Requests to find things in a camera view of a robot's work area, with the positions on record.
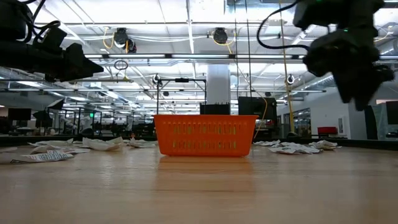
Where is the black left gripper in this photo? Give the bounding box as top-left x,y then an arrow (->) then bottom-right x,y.
0,42 -> 104,82

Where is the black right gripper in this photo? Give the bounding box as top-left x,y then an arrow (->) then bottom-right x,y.
303,27 -> 395,111

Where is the white packet with dark print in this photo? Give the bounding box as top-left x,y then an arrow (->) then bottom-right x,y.
279,142 -> 321,151
308,139 -> 339,151
253,139 -> 281,147
268,146 -> 312,155

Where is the red box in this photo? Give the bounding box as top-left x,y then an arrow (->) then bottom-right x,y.
317,126 -> 338,136

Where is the small black monitor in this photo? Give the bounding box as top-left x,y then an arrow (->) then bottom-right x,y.
7,108 -> 32,122

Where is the large black screen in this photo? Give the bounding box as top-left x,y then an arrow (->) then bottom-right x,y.
238,96 -> 278,126

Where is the white building column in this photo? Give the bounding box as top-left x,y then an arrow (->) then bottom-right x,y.
206,63 -> 231,105

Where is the black computer tower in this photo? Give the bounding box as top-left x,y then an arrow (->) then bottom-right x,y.
199,102 -> 231,116

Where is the orange plastic basket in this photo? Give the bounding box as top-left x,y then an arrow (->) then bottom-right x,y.
153,114 -> 259,157

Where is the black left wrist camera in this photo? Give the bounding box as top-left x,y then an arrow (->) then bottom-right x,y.
32,26 -> 68,54

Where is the yellow hanging cable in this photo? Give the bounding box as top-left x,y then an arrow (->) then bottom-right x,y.
278,0 -> 295,135

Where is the black overhead camera frame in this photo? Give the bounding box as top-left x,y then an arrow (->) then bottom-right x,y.
156,77 -> 208,115

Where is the black hanging cable with coil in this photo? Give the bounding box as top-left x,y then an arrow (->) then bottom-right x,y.
246,0 -> 252,98

